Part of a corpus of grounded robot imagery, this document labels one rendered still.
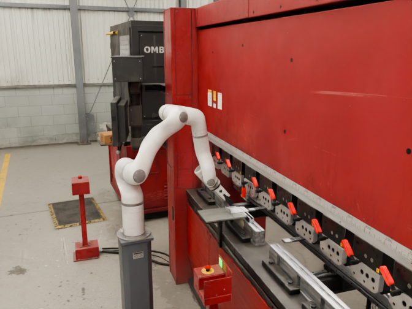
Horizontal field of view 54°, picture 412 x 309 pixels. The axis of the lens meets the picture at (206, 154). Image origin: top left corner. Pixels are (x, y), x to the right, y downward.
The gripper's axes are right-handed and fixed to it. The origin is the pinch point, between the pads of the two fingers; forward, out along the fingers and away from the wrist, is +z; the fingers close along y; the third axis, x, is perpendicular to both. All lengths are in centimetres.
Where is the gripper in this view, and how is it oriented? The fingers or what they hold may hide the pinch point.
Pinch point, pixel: (230, 202)
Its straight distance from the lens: 258.8
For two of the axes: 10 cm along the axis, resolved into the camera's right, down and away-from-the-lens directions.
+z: 6.1, 6.9, 3.8
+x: -7.3, 6.8, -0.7
